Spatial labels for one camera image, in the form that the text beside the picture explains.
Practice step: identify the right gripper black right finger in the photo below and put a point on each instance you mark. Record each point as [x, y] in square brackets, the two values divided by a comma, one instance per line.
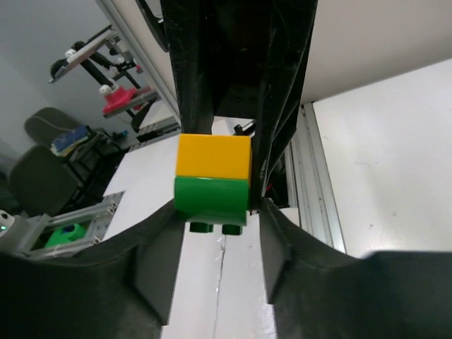
[319, 292]

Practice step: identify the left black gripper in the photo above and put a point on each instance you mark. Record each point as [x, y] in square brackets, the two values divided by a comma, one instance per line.
[236, 47]

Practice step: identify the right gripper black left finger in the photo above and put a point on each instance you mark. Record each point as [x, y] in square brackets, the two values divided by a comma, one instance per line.
[120, 288]

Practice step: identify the green curved lego brick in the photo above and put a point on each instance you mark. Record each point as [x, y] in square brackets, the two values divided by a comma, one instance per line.
[206, 202]

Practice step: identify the yellow green lego stack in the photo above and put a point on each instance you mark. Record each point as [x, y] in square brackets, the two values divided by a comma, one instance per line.
[214, 156]

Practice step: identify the green plastic part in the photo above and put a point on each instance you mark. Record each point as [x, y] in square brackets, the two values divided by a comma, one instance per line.
[66, 234]

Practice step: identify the white foam cover board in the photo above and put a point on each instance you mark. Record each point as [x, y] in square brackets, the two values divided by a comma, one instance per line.
[220, 292]

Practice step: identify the grey office chair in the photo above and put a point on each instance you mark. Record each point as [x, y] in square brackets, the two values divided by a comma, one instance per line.
[39, 180]

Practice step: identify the red object on shelf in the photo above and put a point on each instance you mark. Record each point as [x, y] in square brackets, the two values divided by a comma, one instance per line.
[117, 98]

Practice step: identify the aluminium front rail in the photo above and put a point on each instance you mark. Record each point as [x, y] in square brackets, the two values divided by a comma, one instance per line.
[309, 184]

